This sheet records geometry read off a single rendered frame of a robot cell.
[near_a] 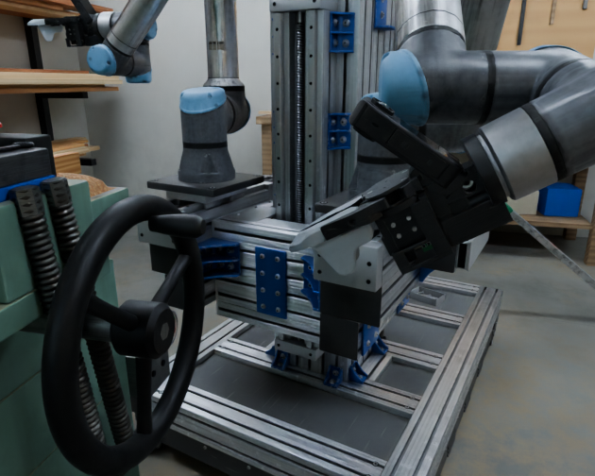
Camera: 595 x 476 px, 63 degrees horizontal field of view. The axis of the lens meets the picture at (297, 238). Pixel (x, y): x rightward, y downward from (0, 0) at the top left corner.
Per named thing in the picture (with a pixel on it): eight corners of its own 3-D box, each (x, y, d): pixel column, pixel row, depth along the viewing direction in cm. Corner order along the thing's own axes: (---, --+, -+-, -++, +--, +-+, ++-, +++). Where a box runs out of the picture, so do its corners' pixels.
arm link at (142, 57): (111, 83, 136) (107, 41, 133) (135, 83, 147) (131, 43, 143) (137, 83, 134) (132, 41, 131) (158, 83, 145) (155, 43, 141)
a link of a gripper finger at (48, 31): (30, 42, 137) (65, 41, 140) (25, 19, 135) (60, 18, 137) (31, 42, 140) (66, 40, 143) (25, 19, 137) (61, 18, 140)
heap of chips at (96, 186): (84, 199, 71) (81, 180, 70) (10, 195, 73) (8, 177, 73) (116, 187, 79) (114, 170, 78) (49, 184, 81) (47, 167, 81)
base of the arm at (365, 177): (363, 189, 117) (365, 147, 114) (425, 195, 110) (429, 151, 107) (336, 201, 104) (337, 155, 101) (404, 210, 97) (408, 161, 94)
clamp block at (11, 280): (4, 307, 44) (-15, 211, 41) (-116, 294, 46) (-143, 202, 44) (101, 253, 57) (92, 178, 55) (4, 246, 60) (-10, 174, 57)
